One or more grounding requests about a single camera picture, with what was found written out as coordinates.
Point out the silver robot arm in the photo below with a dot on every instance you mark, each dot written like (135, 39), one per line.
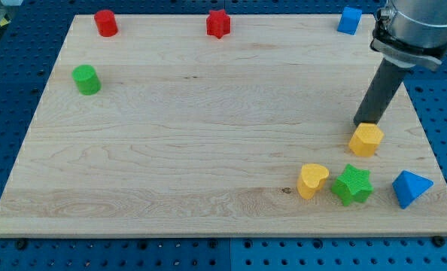
(411, 32)

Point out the yellow heart block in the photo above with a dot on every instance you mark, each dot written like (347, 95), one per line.
(312, 178)

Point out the blue cube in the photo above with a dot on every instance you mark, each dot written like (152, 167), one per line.
(349, 21)

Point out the yellow hexagon block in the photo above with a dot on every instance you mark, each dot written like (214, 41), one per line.
(366, 139)

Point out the blue triangle block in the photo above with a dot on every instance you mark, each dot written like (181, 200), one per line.
(408, 187)

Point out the red star block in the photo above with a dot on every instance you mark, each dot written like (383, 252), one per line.
(218, 23)

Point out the green star block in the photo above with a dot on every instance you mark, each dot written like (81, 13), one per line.
(353, 185)

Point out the light wooden board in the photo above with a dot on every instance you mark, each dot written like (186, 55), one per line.
(195, 136)

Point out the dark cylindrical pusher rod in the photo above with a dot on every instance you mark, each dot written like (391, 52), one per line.
(381, 91)

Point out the green cylinder block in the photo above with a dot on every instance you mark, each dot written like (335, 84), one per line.
(86, 80)

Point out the red cylinder block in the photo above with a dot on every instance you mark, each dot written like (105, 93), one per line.
(106, 23)

